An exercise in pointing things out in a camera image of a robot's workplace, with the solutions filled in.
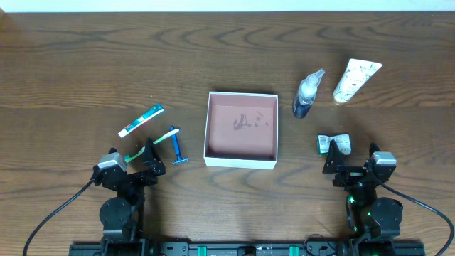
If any right black cable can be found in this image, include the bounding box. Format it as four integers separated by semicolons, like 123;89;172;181
380;181;455;256

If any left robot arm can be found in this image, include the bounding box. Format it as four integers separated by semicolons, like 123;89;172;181
91;138;166;255

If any green white toothbrush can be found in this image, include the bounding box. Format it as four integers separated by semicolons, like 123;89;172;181
124;129;180;163

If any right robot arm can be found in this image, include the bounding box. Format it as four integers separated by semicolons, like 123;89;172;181
322;140;403;255

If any green white packet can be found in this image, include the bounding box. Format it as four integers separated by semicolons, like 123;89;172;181
317;134;352;156

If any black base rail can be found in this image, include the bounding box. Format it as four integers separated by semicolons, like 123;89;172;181
68;240;425;256

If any left black cable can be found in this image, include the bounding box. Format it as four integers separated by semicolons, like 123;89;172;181
22;179;95;256

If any white Pantene tube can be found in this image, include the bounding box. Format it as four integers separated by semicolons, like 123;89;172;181
333;58;382;105

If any white box with pink interior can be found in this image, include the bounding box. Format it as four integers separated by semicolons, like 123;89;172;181
203;92;279;170

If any green red toothpaste tube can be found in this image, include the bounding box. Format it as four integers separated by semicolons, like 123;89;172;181
118;103;165;138

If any black cable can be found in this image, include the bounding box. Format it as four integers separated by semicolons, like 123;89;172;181
380;181;455;256
22;179;95;256

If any clear spray bottle dark liquid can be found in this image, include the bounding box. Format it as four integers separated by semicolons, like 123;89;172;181
292;69;326;119

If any blue disposable razor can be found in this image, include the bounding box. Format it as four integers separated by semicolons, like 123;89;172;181
170;126;188;165

